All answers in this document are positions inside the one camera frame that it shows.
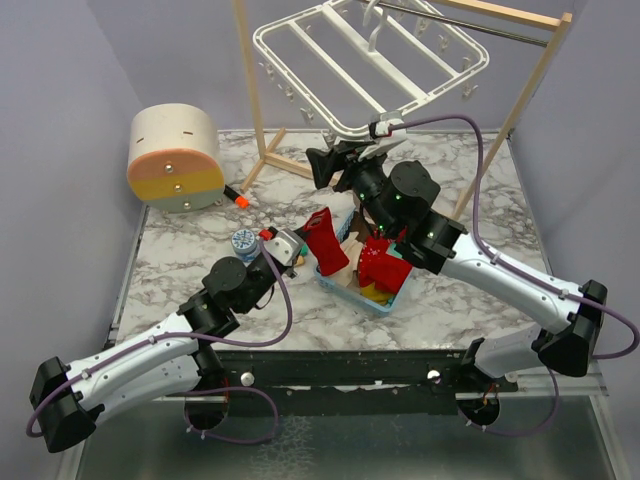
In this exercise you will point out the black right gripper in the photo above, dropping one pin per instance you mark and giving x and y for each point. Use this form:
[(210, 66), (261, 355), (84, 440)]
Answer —
[(345, 156)]

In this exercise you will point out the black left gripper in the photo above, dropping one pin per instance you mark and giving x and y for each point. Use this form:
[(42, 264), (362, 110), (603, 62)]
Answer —
[(290, 269)]

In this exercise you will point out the red santa sock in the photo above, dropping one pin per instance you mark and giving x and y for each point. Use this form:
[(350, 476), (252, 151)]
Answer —
[(324, 244)]

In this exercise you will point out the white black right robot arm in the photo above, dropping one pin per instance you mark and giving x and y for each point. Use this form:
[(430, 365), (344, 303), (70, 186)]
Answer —
[(567, 315)]

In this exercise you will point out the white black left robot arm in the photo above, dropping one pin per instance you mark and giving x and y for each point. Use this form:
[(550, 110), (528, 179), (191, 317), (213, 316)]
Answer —
[(174, 356)]

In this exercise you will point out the white plastic clip hanger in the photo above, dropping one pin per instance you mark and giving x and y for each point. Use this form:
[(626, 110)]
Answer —
[(340, 63)]

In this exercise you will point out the yellow sock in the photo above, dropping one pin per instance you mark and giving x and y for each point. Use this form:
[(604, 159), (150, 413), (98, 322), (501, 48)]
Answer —
[(380, 297)]

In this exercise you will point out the orange black highlighter pen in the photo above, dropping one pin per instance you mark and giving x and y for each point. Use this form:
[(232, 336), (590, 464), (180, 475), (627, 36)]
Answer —
[(235, 197)]

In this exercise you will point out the blue perforated plastic basket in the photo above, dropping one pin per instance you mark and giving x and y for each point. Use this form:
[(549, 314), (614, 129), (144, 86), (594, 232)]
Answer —
[(352, 235)]

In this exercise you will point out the red snowflake sock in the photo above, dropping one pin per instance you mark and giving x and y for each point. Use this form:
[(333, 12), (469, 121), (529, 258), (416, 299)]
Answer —
[(375, 264)]

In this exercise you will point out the pastel round drawer box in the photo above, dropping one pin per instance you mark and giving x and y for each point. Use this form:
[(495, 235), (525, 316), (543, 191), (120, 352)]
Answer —
[(173, 161)]

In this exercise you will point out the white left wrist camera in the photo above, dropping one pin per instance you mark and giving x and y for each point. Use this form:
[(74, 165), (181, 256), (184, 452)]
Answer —
[(279, 246)]

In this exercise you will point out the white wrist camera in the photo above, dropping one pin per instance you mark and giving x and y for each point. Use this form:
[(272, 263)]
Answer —
[(279, 246), (386, 131)]

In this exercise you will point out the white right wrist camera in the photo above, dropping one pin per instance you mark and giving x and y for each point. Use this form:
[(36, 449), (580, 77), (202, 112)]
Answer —
[(386, 131)]

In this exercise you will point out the black mounting rail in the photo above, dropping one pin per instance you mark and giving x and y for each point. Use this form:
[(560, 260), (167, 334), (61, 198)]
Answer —
[(328, 383)]

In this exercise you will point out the wooden hanger rack frame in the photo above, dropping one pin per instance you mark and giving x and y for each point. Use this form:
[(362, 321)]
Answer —
[(280, 160)]

